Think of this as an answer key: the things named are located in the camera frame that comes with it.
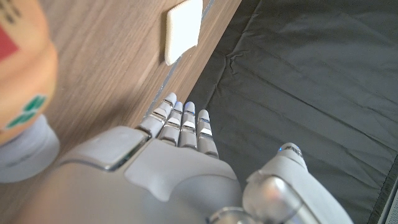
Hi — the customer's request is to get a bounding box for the pale yellow sponge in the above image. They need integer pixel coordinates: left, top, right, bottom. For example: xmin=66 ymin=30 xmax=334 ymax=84
xmin=164 ymin=0 xmax=203 ymax=67

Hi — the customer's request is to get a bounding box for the black backdrop curtain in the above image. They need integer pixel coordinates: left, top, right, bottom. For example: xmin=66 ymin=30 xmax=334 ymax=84
xmin=186 ymin=0 xmax=398 ymax=224

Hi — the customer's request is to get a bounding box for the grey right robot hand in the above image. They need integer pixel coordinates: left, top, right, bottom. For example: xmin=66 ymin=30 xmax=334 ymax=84
xmin=12 ymin=92 xmax=355 ymax=224

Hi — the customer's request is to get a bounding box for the orange plastic bottle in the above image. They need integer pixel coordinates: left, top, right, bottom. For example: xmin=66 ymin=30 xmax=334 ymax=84
xmin=0 ymin=0 xmax=60 ymax=184

